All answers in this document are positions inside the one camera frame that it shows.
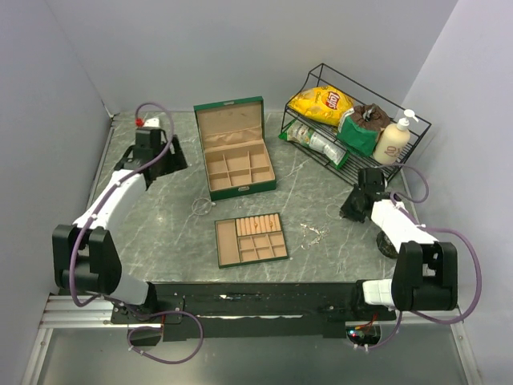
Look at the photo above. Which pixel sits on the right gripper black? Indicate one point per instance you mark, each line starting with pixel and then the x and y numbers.
pixel 346 210

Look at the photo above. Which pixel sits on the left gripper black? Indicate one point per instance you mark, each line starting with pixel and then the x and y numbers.
pixel 176 161

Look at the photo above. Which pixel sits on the silver pearl bangle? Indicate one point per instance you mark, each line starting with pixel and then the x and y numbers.
pixel 333 211
pixel 202 206

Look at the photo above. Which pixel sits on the green jewelry box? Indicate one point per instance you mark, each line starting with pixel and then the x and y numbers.
pixel 232 139

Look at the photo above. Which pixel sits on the green jewelry tray insert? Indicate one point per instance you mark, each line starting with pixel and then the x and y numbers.
pixel 250 240

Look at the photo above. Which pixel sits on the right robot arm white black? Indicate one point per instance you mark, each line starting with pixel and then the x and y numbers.
pixel 426 270

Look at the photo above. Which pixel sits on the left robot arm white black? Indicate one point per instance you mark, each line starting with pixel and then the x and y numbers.
pixel 84 253

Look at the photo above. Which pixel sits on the white tape roll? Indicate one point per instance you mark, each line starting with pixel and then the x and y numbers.
pixel 385 246

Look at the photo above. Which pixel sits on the cream lotion pump bottle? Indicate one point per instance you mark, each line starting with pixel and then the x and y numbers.
pixel 393 139

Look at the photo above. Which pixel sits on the green brown paper bag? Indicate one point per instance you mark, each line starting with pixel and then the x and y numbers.
pixel 361 126

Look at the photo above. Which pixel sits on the green white snack bag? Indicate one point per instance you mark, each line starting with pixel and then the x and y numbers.
pixel 302 134

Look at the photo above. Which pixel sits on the yellow Lays chips bag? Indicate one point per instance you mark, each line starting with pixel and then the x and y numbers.
pixel 325 104

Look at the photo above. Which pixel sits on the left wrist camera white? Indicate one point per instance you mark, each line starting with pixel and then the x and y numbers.
pixel 152 123

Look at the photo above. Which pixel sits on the black wire shelf rack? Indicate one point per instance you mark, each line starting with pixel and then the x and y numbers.
pixel 325 75

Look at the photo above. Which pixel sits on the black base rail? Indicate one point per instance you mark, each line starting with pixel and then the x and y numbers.
pixel 243 310

